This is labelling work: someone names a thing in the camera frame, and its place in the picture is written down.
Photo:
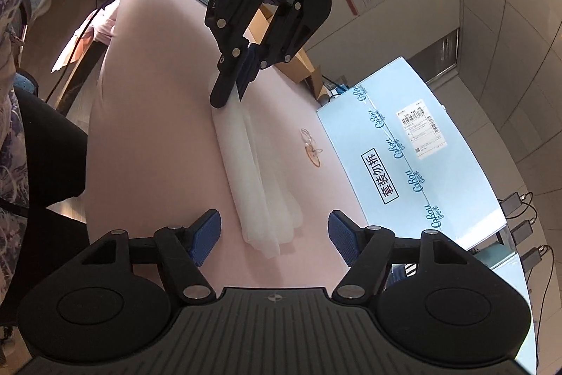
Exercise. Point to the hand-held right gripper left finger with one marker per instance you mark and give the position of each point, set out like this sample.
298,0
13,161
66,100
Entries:
206,235

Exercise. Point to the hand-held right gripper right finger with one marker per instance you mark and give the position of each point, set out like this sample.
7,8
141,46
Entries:
343,238

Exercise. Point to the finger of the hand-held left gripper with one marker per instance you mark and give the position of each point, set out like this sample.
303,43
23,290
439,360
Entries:
228,72
285,41

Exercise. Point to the translucent white shopping bag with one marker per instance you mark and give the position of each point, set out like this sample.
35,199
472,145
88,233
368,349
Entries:
254,181

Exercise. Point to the open brown cardboard box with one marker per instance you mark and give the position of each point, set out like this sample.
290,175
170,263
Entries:
303,67

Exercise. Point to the white striped ceramic bowl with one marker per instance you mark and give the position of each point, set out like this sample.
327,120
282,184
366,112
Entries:
408,268

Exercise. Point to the tan rubber band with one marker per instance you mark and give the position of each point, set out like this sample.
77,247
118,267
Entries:
314,157

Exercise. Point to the large light blue carton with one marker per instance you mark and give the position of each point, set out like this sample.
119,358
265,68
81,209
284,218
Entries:
412,164

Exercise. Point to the dark window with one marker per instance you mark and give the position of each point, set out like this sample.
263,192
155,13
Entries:
443,54

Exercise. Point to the black power adapter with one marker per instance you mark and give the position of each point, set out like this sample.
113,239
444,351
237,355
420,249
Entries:
533,257
522,231
513,203

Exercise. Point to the light blue carton dark side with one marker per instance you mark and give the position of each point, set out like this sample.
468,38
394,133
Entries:
511,291

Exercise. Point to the person's black trouser leg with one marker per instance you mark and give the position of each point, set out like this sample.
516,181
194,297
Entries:
39,164

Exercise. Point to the person's floral garment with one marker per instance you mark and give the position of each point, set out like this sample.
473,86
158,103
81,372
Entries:
13,28

